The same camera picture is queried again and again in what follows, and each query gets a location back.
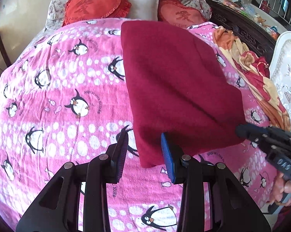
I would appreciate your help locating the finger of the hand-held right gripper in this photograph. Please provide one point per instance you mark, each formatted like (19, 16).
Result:
(252, 131)

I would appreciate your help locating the white ornate chair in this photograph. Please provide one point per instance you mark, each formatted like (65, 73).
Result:
(288, 77)

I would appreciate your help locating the small red heart pillow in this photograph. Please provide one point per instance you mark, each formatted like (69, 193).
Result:
(181, 13)

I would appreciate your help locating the person's right hand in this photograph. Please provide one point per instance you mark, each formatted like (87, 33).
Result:
(289, 191)

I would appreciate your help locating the dark carved wooden headboard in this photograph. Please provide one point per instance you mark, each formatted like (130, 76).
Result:
(247, 29)

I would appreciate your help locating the large red heart pillow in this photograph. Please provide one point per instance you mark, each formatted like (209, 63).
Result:
(92, 4)

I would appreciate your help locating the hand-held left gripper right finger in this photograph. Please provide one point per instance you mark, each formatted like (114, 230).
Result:
(168, 160)

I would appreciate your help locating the pink penguin print blanket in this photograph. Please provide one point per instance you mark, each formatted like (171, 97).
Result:
(63, 96)

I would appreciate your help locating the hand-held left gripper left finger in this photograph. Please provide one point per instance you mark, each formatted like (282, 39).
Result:
(118, 160)

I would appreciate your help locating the white pillow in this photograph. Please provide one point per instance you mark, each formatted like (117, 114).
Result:
(141, 4)

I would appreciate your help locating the orange floral quilt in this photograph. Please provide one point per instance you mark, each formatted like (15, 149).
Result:
(259, 77)

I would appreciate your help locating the dark wooden desk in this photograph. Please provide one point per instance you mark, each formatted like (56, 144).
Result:
(0, 46)

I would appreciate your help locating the dark red fleece garment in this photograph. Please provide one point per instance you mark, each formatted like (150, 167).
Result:
(174, 82)

